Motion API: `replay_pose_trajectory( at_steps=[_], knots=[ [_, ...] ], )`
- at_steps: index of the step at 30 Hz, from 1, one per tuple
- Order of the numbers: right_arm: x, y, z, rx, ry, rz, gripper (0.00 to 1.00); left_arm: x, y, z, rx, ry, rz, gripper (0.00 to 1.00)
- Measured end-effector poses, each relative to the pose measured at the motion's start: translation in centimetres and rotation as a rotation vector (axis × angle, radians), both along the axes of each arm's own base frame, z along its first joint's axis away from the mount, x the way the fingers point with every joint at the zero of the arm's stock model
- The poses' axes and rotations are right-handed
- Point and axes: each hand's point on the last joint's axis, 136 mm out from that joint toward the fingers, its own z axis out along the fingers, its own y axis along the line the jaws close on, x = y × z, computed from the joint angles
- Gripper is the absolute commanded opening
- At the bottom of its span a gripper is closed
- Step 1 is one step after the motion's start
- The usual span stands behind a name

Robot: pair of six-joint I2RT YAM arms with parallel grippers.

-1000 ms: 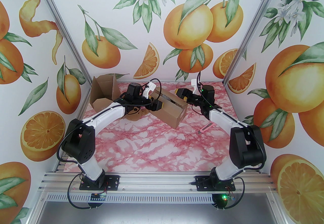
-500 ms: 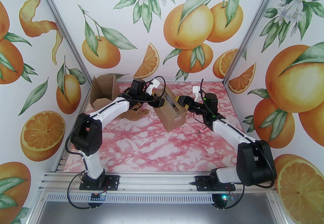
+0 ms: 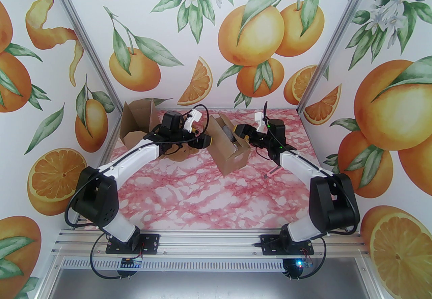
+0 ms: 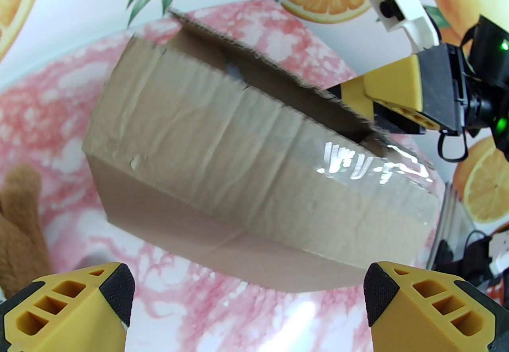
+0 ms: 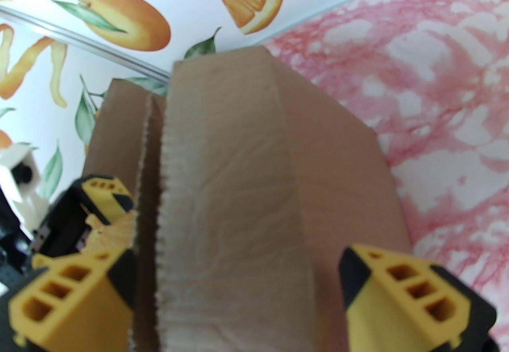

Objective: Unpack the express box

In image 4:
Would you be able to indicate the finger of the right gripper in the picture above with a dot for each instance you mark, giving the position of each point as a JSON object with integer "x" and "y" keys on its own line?
{"x": 405, "y": 116}
{"x": 393, "y": 82}

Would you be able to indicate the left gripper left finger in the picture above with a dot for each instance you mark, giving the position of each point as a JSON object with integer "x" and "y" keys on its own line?
{"x": 67, "y": 314}

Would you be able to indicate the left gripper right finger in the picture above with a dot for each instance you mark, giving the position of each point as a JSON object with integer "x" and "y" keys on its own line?
{"x": 437, "y": 318}

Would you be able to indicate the brown teddy bear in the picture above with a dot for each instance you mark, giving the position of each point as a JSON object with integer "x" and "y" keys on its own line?
{"x": 24, "y": 223}

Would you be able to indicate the small taped cardboard box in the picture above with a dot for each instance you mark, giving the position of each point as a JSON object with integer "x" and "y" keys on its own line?
{"x": 238, "y": 167}

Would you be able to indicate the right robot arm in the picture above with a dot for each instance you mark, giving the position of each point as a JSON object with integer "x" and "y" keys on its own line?
{"x": 499, "y": 255}

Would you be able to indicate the pink marble table mat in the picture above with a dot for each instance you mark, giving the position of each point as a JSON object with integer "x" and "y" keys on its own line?
{"x": 47, "y": 112}

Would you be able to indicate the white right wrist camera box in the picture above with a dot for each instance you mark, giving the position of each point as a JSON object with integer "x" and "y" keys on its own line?
{"x": 409, "y": 4}

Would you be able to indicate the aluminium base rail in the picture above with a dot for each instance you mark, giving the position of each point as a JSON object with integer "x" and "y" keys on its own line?
{"x": 447, "y": 223}

